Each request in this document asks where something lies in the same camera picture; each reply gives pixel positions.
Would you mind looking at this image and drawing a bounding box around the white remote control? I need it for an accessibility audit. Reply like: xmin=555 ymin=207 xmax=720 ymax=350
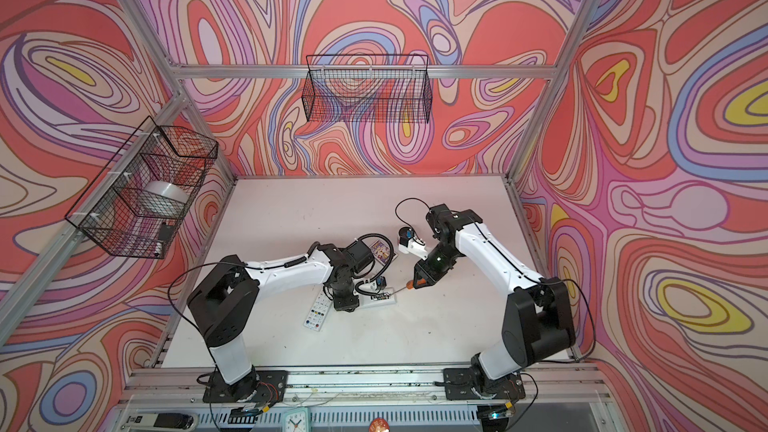
xmin=359 ymin=288 xmax=397 ymax=309

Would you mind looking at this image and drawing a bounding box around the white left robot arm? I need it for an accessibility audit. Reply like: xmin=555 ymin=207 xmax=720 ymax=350
xmin=187 ymin=240 xmax=374 ymax=386

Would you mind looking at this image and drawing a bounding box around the white remote with coloured buttons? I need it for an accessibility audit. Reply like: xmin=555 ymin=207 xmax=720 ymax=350
xmin=303 ymin=290 xmax=333 ymax=332

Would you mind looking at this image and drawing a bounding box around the black wire basket back wall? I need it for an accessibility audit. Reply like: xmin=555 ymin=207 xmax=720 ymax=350
xmin=301 ymin=53 xmax=433 ymax=124

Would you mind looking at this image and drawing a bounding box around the black corrugated left cable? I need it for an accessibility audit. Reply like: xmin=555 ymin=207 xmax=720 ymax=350
xmin=353 ymin=232 xmax=396 ymax=296

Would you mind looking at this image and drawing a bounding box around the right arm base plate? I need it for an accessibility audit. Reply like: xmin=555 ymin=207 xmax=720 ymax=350
xmin=435 ymin=366 xmax=526 ymax=403

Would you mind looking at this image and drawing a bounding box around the small white clock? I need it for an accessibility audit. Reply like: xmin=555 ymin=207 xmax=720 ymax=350
xmin=281 ymin=407 xmax=311 ymax=432

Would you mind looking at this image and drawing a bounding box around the orange handled screwdriver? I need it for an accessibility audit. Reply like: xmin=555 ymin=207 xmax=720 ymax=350
xmin=385 ymin=280 xmax=414 ymax=297

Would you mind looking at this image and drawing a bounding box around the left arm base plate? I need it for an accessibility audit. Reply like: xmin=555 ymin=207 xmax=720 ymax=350
xmin=197 ymin=369 xmax=288 ymax=406

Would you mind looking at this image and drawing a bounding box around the white roll in basket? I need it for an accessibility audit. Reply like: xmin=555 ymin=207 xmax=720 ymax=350
xmin=138 ymin=181 xmax=189 ymax=218

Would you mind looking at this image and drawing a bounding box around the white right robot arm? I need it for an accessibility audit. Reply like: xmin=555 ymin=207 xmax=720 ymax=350
xmin=398 ymin=204 xmax=576 ymax=382

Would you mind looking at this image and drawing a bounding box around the purple printed card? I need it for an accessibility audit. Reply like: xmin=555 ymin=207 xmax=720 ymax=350
xmin=369 ymin=239 xmax=391 ymax=264

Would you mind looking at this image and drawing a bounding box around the black wire basket left wall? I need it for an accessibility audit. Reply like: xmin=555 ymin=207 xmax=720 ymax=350
xmin=65 ymin=118 xmax=219 ymax=260

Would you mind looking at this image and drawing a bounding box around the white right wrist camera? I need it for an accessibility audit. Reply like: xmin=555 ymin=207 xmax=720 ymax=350
xmin=398 ymin=226 xmax=429 ymax=259

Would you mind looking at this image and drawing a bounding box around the black white device front rail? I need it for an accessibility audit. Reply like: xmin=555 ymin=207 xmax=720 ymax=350
xmin=120 ymin=412 xmax=199 ymax=432

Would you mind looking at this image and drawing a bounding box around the black wire basket wall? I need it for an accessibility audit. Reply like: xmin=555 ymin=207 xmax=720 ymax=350
xmin=301 ymin=53 xmax=433 ymax=124
xmin=65 ymin=118 xmax=219 ymax=260

